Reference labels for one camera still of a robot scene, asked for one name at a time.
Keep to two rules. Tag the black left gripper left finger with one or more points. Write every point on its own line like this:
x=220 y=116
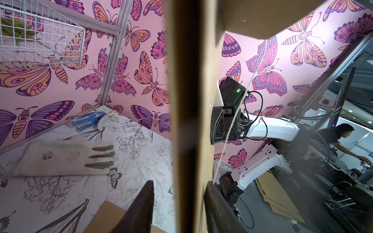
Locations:
x=139 y=216

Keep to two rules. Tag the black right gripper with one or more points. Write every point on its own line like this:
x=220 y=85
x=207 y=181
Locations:
x=225 y=126

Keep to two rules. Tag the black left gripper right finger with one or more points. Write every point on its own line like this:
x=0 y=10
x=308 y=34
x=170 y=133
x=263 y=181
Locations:
x=220 y=218

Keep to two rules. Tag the brown kraft file bag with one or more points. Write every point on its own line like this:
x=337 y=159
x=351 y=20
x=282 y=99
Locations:
x=195 y=35

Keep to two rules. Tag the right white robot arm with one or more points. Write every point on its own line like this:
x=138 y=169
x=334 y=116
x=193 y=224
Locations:
x=248 y=169

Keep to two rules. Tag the bottom kraft file bag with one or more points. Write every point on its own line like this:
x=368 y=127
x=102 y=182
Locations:
x=108 y=219

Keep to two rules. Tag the blue dotted knit glove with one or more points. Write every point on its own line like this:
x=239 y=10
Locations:
x=86 y=121

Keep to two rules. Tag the small succulent in basket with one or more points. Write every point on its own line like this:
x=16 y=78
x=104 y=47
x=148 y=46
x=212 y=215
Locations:
x=16 y=30

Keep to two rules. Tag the aluminium frame post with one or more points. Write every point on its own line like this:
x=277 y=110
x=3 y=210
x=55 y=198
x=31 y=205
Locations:
x=115 y=49

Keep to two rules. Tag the white wire basket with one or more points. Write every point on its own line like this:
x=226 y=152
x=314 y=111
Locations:
x=58 y=37

